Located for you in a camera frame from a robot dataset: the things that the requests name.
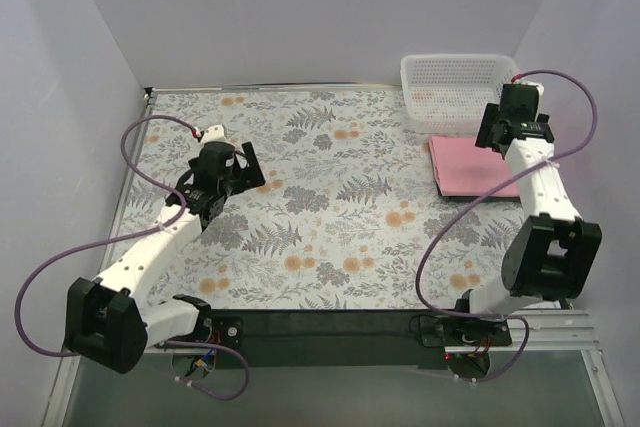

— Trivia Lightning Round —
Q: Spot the pink t shirt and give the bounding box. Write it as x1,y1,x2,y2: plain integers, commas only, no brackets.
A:
428,135,512,196

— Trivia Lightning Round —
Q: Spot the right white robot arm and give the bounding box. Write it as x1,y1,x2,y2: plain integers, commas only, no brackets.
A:
452,83,602,345

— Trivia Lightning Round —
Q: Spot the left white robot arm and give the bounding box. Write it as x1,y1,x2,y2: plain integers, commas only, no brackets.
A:
63,141,266,374

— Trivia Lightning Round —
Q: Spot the white plastic basket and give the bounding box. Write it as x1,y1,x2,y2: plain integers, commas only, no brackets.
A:
400,54,520,135

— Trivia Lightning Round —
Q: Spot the folded dark green t shirt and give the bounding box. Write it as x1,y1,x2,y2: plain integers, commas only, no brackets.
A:
437,187,521,203

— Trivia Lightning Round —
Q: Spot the floral patterned table mat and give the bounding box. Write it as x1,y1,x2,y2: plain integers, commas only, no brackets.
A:
119,90,523,309

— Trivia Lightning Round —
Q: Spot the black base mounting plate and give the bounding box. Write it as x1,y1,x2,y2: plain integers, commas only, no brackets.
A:
176,310,512,370

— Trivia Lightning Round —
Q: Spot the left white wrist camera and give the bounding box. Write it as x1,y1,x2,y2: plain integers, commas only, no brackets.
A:
197,124,228,144

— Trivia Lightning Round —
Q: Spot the aluminium table frame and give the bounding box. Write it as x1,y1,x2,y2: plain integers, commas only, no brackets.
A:
45,87,596,426

